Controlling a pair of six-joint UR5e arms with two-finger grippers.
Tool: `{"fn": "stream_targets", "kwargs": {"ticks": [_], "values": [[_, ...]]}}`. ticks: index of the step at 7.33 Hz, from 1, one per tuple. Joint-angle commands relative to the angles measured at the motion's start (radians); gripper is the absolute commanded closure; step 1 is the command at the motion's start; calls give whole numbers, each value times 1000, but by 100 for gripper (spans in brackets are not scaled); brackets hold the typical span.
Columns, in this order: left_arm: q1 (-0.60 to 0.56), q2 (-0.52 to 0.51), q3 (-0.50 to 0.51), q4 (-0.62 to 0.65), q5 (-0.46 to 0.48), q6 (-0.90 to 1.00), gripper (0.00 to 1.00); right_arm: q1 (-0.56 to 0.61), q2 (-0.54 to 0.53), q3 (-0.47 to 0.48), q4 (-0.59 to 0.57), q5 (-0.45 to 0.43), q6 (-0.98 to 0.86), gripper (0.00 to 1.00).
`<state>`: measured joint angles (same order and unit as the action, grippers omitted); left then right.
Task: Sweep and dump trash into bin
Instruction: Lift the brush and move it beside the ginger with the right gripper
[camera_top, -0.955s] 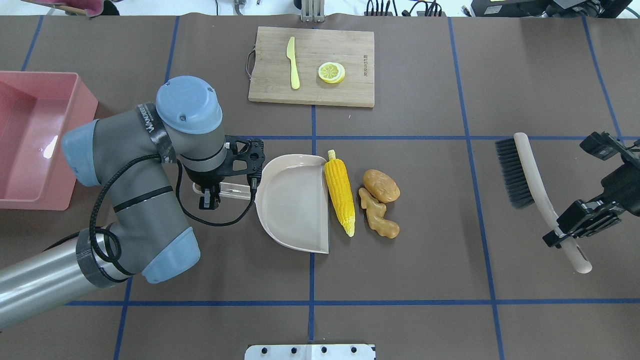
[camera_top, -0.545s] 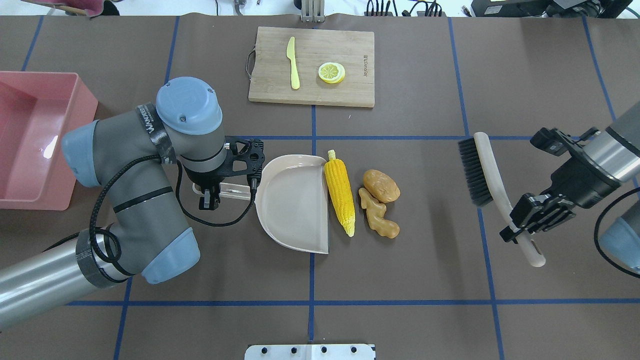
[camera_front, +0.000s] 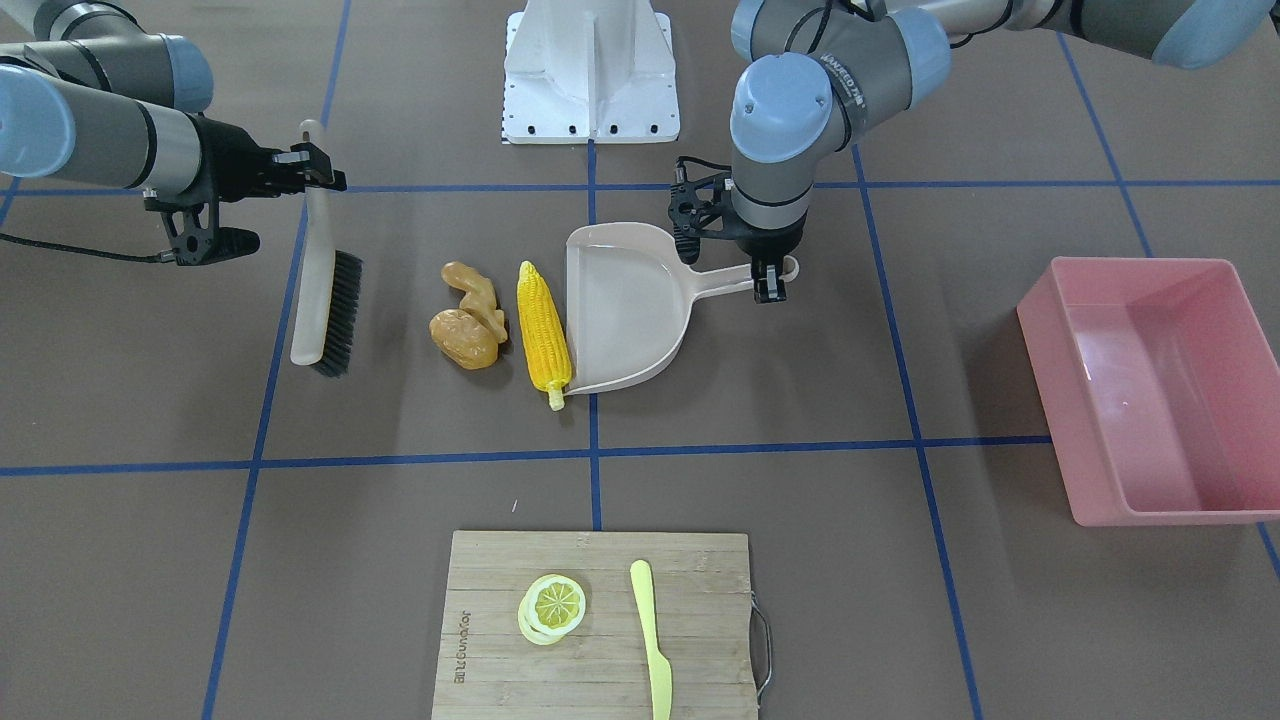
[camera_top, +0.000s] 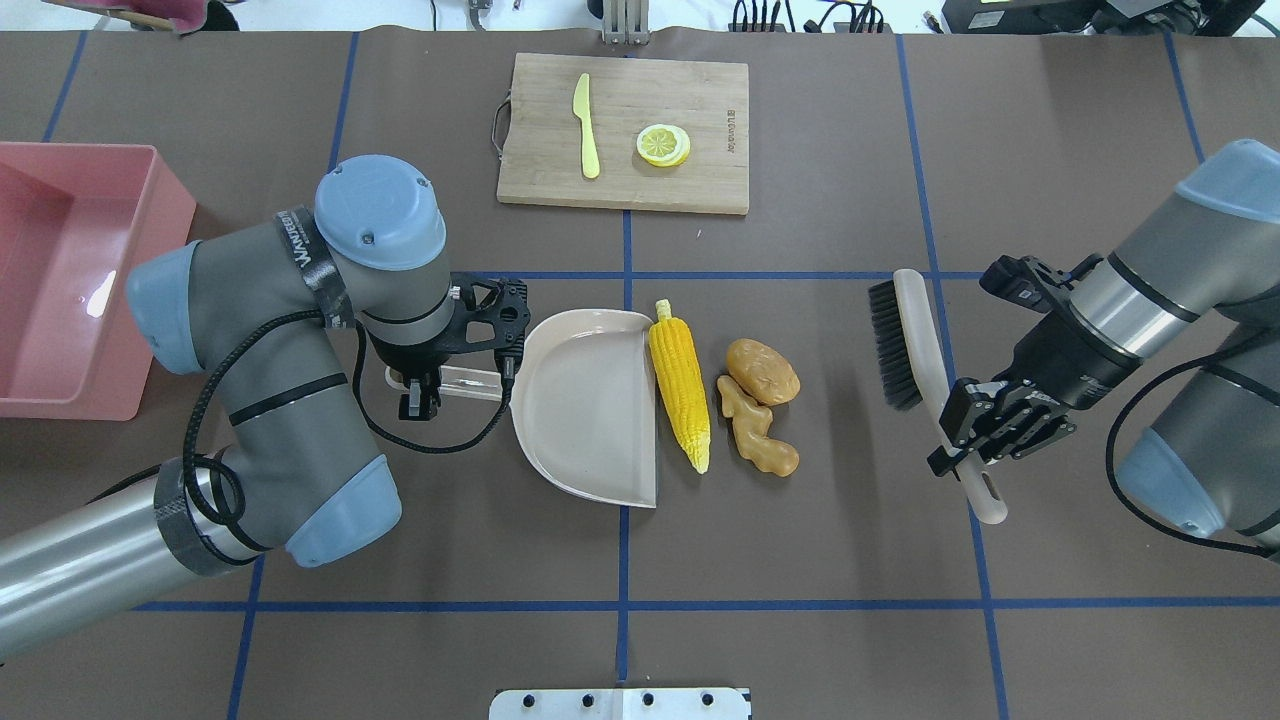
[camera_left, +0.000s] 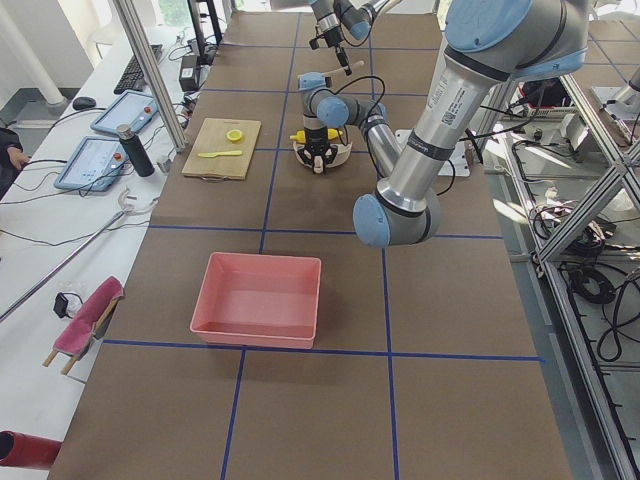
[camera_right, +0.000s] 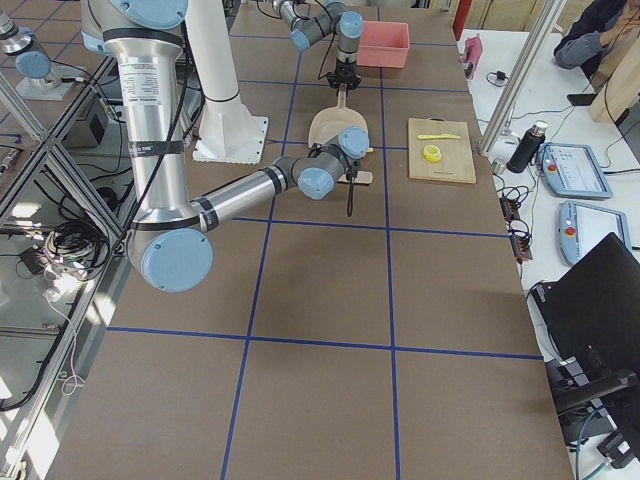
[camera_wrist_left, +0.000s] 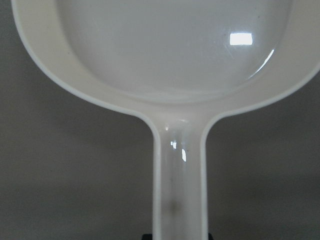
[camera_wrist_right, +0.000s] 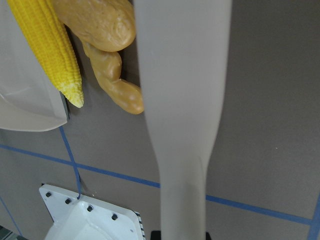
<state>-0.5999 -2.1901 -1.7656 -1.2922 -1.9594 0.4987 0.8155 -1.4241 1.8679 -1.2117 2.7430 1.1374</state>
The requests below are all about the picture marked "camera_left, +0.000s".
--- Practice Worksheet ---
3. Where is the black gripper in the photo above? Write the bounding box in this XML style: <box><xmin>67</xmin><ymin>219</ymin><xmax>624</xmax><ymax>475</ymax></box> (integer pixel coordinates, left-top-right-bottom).
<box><xmin>309</xmin><ymin>29</ymin><xmax>350</xmax><ymax>66</ymax></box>
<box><xmin>301</xmin><ymin>130</ymin><xmax>334</xmax><ymax>174</ymax></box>

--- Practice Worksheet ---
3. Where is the yellow toy corn cob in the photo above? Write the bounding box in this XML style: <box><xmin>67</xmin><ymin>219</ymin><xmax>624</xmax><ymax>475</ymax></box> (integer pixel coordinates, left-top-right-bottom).
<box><xmin>290</xmin><ymin>128</ymin><xmax>341</xmax><ymax>144</ymax></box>

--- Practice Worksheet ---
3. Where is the beige plastic dustpan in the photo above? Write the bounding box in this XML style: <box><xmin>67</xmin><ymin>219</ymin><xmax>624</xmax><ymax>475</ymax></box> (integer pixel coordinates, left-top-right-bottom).
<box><xmin>293</xmin><ymin>142</ymin><xmax>352</xmax><ymax>174</ymax></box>

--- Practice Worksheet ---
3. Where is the beige hand brush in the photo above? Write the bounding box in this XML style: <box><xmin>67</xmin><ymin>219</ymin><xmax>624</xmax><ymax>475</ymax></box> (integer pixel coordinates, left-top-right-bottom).
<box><xmin>323</xmin><ymin>60</ymin><xmax>366</xmax><ymax>78</ymax></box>

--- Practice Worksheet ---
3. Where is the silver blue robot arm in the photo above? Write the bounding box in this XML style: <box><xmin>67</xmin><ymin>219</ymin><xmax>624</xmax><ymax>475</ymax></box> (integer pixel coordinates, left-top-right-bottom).
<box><xmin>297</xmin><ymin>1</ymin><xmax>589</xmax><ymax>248</ymax></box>
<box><xmin>308</xmin><ymin>0</ymin><xmax>400</xmax><ymax>76</ymax></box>

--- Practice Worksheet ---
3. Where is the pink plastic bin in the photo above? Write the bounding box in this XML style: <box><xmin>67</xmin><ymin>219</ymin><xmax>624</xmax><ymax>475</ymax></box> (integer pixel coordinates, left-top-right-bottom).
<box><xmin>190</xmin><ymin>252</ymin><xmax>321</xmax><ymax>349</ymax></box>

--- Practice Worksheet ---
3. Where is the yellow toy lemon slice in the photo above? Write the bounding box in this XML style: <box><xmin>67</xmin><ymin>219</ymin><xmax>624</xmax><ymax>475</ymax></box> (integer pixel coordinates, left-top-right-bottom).
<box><xmin>225</xmin><ymin>129</ymin><xmax>244</xmax><ymax>143</ymax></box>

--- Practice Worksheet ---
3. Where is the yellow plastic toy knife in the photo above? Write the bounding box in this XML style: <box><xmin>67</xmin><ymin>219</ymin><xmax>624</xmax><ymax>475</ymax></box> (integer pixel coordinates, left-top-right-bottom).
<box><xmin>197</xmin><ymin>150</ymin><xmax>244</xmax><ymax>159</ymax></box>

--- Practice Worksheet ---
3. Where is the bamboo cutting board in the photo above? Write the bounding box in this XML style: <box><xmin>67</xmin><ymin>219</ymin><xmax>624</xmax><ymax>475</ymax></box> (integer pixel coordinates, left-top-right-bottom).
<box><xmin>182</xmin><ymin>118</ymin><xmax>262</xmax><ymax>180</ymax></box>

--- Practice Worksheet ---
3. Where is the black power adapter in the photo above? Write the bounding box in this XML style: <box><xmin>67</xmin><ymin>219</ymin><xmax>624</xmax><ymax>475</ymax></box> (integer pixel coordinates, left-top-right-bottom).
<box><xmin>179</xmin><ymin>55</ymin><xmax>201</xmax><ymax>92</ymax></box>

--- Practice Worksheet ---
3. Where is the black water bottle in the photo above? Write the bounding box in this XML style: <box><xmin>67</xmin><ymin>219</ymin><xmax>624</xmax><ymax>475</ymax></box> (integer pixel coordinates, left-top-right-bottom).
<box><xmin>116</xmin><ymin>124</ymin><xmax>154</xmax><ymax>177</ymax></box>

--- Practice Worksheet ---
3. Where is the upper blue teach pendant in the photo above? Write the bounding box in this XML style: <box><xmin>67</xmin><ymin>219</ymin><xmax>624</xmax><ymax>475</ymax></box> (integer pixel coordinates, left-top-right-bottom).
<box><xmin>90</xmin><ymin>90</ymin><xmax>158</xmax><ymax>135</ymax></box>

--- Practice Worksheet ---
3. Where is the blue teach pendant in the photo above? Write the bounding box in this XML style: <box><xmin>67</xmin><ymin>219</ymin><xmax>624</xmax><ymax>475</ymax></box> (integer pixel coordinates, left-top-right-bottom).
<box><xmin>90</xmin><ymin>90</ymin><xmax>158</xmax><ymax>135</ymax></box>
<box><xmin>54</xmin><ymin>136</ymin><xmax>128</xmax><ymax>192</ymax></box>

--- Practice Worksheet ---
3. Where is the black keyboard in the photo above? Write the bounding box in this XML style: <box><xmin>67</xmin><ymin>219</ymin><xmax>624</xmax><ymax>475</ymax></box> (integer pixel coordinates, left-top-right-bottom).
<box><xmin>113</xmin><ymin>56</ymin><xmax>147</xmax><ymax>95</ymax></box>

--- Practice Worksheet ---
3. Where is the lower blue teach pendant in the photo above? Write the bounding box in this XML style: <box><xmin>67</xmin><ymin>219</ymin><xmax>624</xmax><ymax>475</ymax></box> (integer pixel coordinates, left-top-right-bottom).
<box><xmin>54</xmin><ymin>136</ymin><xmax>128</xmax><ymax>192</ymax></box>

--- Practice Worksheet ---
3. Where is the black computer mouse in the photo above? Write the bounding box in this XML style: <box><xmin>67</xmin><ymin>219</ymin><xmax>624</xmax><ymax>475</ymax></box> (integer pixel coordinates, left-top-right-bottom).
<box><xmin>72</xmin><ymin>96</ymin><xmax>97</xmax><ymax>111</ymax></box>

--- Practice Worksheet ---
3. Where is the seated person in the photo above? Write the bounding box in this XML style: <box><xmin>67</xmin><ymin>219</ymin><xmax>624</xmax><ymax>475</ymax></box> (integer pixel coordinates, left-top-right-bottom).
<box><xmin>0</xmin><ymin>128</ymin><xmax>30</xmax><ymax>198</ymax></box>

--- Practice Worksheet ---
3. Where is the pink cloth on stand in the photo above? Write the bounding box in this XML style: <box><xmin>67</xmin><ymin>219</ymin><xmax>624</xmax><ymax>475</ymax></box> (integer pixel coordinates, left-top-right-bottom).
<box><xmin>42</xmin><ymin>276</ymin><xmax>125</xmax><ymax>375</ymax></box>

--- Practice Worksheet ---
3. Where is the red cylinder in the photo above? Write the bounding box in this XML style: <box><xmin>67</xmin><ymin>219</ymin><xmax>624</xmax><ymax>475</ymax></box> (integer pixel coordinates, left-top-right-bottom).
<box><xmin>1</xmin><ymin>430</ymin><xmax>62</xmax><ymax>470</ymax></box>

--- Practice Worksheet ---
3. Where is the aluminium frame post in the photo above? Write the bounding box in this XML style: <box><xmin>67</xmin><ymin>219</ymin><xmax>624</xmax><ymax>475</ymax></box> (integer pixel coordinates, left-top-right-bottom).
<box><xmin>113</xmin><ymin>0</ymin><xmax>187</xmax><ymax>153</ymax></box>

